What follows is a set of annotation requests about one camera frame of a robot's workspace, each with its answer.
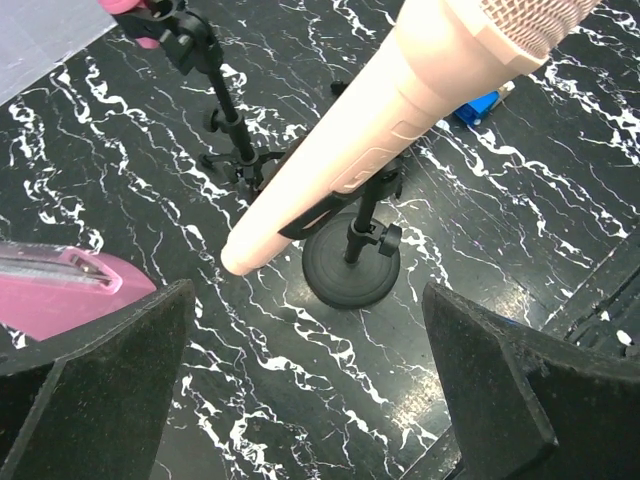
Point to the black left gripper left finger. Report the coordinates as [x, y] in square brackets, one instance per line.
[92, 403]

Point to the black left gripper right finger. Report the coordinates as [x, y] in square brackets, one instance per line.
[526, 405]

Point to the black round-base mic stand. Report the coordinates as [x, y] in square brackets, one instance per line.
[351, 260]

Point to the peach toy microphone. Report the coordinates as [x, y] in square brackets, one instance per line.
[438, 56]

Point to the black tripod mic stand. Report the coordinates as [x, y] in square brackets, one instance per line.
[189, 42]

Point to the pink toy microphone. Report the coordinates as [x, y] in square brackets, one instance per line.
[136, 20]

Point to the pink box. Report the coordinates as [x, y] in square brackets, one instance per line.
[47, 290]

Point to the blue and white connector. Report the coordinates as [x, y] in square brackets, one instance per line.
[474, 112]

